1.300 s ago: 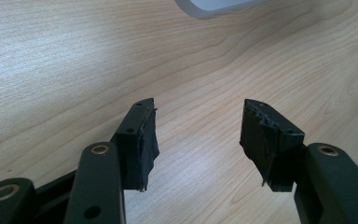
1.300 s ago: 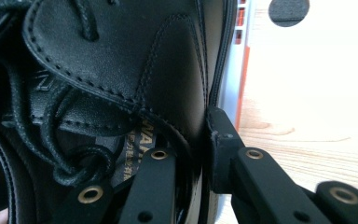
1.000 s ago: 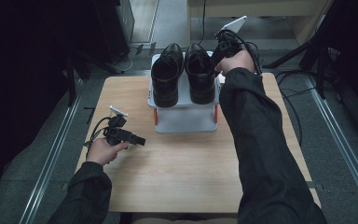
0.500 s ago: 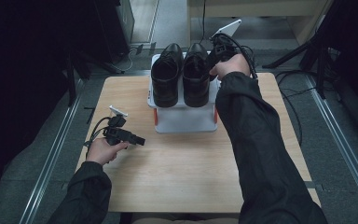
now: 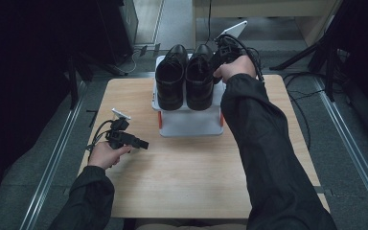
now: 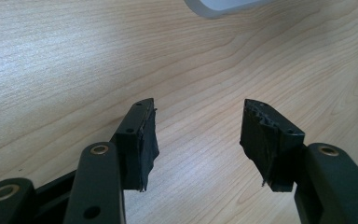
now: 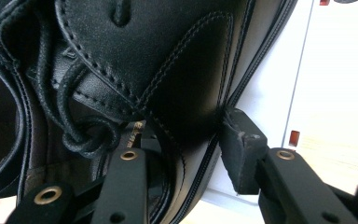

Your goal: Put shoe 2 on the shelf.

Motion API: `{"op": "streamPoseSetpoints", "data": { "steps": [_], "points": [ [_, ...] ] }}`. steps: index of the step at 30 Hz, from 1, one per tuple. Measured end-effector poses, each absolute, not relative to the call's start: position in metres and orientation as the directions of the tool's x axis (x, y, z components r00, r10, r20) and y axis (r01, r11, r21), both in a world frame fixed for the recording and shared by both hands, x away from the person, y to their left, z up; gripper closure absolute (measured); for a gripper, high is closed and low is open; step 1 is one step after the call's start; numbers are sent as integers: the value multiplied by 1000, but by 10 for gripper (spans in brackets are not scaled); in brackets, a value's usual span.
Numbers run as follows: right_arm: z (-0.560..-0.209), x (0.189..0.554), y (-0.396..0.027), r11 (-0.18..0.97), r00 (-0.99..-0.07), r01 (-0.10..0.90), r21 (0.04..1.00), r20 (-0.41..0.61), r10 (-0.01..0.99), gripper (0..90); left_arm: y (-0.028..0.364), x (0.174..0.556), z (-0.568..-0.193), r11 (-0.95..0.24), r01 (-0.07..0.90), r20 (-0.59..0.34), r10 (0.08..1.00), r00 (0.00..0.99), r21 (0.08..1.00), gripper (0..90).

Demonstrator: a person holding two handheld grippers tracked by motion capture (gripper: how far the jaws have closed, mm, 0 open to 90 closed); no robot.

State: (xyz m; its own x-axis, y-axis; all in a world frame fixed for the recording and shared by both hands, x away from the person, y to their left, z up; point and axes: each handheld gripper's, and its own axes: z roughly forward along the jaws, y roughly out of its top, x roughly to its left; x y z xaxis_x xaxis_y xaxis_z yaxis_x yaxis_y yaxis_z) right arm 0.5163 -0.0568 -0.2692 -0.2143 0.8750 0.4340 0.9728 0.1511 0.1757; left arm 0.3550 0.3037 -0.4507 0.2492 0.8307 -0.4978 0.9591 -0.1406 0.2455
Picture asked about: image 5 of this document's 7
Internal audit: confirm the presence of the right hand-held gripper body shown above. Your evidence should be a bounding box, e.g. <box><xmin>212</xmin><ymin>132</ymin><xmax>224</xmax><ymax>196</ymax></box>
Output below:
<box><xmin>215</xmin><ymin>20</ymin><xmax>248</xmax><ymax>65</ymax></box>

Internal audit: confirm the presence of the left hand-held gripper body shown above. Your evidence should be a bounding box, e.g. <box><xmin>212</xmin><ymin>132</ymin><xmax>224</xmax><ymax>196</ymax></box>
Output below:
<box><xmin>105</xmin><ymin>107</ymin><xmax>131</xmax><ymax>150</ymax></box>

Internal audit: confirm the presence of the black leather shoe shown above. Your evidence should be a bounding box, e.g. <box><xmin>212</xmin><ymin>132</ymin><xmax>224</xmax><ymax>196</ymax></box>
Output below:
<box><xmin>155</xmin><ymin>43</ymin><xmax>190</xmax><ymax>111</ymax></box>
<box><xmin>185</xmin><ymin>43</ymin><xmax>217</xmax><ymax>111</ymax></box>

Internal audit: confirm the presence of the white two-tier shoe rack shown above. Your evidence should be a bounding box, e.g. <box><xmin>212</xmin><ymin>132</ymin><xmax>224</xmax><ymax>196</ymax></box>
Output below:
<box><xmin>151</xmin><ymin>54</ymin><xmax>228</xmax><ymax>138</ymax></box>

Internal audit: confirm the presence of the person's right hand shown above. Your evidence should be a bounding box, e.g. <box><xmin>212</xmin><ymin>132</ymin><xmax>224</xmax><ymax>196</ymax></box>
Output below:
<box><xmin>213</xmin><ymin>55</ymin><xmax>257</xmax><ymax>84</ymax></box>

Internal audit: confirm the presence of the person's left hand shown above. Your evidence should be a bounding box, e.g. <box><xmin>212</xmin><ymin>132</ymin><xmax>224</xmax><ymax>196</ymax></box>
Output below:
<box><xmin>87</xmin><ymin>141</ymin><xmax>132</xmax><ymax>171</ymax></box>

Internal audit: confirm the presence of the light wooden cabinet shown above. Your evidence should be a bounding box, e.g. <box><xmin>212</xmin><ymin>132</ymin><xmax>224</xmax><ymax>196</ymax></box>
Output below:
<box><xmin>193</xmin><ymin>0</ymin><xmax>344</xmax><ymax>47</ymax></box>

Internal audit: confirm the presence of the black metal stand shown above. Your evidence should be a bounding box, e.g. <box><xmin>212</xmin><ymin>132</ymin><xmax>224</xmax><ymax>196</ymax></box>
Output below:
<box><xmin>66</xmin><ymin>54</ymin><xmax>128</xmax><ymax>109</ymax></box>

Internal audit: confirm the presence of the black tripod stand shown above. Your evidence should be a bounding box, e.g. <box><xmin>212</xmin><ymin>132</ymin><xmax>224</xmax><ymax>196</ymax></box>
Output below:
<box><xmin>269</xmin><ymin>32</ymin><xmax>343</xmax><ymax>104</ymax></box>

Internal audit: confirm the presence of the dark computer tower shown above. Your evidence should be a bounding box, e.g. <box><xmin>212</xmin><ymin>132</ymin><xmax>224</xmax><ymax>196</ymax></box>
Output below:
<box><xmin>95</xmin><ymin>0</ymin><xmax>140</xmax><ymax>65</ymax></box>

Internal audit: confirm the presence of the black curtain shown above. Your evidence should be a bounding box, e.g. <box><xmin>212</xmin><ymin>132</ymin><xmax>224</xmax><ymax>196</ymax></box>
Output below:
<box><xmin>0</xmin><ymin>0</ymin><xmax>109</xmax><ymax>193</ymax></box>

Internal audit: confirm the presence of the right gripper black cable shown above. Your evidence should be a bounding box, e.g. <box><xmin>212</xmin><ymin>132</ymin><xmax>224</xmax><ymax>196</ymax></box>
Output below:
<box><xmin>217</xmin><ymin>33</ymin><xmax>265</xmax><ymax>83</ymax></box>

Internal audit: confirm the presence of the black hanging cable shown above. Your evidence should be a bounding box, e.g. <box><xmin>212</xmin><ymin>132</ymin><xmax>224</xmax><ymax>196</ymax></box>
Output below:
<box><xmin>195</xmin><ymin>0</ymin><xmax>213</xmax><ymax>51</ymax></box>

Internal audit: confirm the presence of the metal floor rail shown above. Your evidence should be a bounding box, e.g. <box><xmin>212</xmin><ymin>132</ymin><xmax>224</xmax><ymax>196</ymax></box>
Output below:
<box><xmin>312</xmin><ymin>76</ymin><xmax>368</xmax><ymax>224</ymax></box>
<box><xmin>18</xmin><ymin>82</ymin><xmax>87</xmax><ymax>230</ymax></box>

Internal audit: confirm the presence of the white floor cable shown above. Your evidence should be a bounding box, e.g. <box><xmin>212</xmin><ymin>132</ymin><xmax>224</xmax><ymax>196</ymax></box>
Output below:
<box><xmin>121</xmin><ymin>47</ymin><xmax>142</xmax><ymax>75</ymax></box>

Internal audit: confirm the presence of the black floor cable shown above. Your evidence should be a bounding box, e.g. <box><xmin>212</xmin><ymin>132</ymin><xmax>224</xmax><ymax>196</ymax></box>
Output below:
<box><xmin>282</xmin><ymin>72</ymin><xmax>325</xmax><ymax>151</ymax></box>

